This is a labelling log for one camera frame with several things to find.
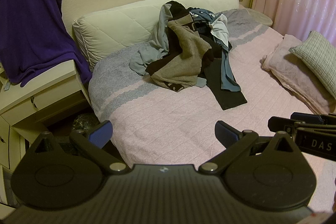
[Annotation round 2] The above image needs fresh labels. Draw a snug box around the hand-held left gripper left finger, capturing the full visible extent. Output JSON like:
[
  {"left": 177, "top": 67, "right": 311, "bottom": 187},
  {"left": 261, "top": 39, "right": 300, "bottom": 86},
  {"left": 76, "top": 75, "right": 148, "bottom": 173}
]
[{"left": 26, "top": 120, "right": 128, "bottom": 174}]

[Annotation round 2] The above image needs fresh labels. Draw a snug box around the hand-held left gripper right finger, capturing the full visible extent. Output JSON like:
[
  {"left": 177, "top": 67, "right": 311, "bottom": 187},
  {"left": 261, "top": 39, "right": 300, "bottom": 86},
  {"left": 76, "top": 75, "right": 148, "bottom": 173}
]
[{"left": 199, "top": 121, "right": 302, "bottom": 174}]

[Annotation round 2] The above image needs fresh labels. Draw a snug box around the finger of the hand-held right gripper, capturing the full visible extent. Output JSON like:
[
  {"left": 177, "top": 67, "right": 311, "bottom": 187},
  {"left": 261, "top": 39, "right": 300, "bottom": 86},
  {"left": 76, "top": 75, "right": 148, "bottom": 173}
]
[
  {"left": 291, "top": 112, "right": 336, "bottom": 125},
  {"left": 268, "top": 116, "right": 336, "bottom": 135}
]

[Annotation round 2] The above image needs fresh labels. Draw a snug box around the grey and black sweatshirt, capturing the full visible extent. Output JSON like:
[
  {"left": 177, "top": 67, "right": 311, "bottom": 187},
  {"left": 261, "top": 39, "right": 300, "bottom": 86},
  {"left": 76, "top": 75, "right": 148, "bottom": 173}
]
[{"left": 145, "top": 1, "right": 218, "bottom": 92}]

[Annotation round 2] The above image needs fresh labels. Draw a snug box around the black plastic bag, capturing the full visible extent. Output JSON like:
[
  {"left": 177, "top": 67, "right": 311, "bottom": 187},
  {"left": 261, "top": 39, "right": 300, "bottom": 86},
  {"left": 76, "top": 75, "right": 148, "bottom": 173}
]
[{"left": 72, "top": 113, "right": 102, "bottom": 133}]

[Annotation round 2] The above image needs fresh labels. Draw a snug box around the pile of dark clothes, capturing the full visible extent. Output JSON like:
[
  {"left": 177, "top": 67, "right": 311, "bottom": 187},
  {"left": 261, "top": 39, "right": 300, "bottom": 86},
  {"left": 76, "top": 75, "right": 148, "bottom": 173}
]
[{"left": 203, "top": 39, "right": 248, "bottom": 111}]

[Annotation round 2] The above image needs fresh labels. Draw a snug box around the white desk drawer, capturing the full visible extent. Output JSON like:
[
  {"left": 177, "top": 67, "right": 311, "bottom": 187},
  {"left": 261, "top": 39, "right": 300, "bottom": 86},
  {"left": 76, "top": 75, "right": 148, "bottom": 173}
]
[{"left": 0, "top": 90, "right": 88, "bottom": 125}]

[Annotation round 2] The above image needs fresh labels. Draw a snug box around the slate blue garment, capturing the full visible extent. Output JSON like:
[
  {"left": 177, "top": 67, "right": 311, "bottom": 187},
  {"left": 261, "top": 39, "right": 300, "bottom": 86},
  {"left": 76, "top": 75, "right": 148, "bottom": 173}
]
[{"left": 220, "top": 41, "right": 241, "bottom": 92}]

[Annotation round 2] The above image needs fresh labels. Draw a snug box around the grey-green pillow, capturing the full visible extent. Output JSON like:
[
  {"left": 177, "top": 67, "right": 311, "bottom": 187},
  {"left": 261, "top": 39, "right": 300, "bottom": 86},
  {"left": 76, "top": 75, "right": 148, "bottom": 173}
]
[{"left": 289, "top": 31, "right": 336, "bottom": 101}]

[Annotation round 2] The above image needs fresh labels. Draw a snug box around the light grey-blue garment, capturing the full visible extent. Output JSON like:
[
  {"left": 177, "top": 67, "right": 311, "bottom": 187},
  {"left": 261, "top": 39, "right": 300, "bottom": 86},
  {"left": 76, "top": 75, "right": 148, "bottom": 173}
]
[{"left": 129, "top": 3, "right": 206, "bottom": 88}]

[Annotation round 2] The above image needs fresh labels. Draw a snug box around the white garment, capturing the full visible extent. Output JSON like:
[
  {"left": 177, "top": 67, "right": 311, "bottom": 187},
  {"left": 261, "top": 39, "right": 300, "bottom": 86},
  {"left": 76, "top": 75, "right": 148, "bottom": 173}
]
[{"left": 211, "top": 13, "right": 231, "bottom": 48}]

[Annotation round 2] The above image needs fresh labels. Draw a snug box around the long white quilted cushion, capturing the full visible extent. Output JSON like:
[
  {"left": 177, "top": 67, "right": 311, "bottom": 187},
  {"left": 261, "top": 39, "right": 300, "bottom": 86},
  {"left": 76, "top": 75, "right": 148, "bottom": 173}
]
[{"left": 72, "top": 0, "right": 240, "bottom": 70}]

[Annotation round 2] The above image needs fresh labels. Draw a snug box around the round beige cushion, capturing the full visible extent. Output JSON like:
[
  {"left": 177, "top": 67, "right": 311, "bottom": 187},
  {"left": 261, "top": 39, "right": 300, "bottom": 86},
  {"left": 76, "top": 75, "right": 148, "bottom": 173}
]
[{"left": 244, "top": 8, "right": 273, "bottom": 28}]

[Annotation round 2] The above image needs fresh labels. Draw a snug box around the blue patterned garment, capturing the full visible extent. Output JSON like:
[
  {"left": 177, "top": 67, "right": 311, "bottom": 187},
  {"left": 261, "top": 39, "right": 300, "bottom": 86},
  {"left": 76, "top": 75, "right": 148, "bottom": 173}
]
[{"left": 189, "top": 8, "right": 216, "bottom": 23}]

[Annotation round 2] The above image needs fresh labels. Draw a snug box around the purple blanket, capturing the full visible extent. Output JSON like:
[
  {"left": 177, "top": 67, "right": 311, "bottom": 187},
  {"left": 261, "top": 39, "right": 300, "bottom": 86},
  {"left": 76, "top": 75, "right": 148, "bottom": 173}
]
[{"left": 0, "top": 0, "right": 93, "bottom": 88}]

